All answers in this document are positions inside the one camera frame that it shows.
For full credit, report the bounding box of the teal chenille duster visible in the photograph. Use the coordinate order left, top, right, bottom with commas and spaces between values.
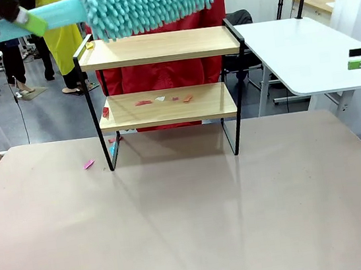
0, 0, 225, 56

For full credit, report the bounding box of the person in black clothes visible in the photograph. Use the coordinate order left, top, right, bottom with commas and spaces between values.
22, 32, 57, 84

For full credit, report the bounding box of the background person in dark trousers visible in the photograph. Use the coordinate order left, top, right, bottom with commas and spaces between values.
0, 0, 30, 97

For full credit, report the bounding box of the person in yellow apron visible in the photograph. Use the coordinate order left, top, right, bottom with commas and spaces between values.
34, 0, 91, 97

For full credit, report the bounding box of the grey floor mat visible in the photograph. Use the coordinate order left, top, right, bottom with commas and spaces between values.
14, 84, 49, 103

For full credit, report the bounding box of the black chair backrest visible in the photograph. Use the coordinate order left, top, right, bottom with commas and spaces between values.
224, 8, 254, 29

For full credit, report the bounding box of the person in red jacket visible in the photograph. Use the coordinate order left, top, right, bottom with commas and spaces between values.
81, 0, 242, 139

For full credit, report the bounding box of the thin black cable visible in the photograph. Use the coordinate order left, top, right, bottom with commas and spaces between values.
9, 74, 31, 146

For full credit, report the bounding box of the black frame wooden shelf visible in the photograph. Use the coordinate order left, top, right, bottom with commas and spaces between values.
69, 13, 259, 176

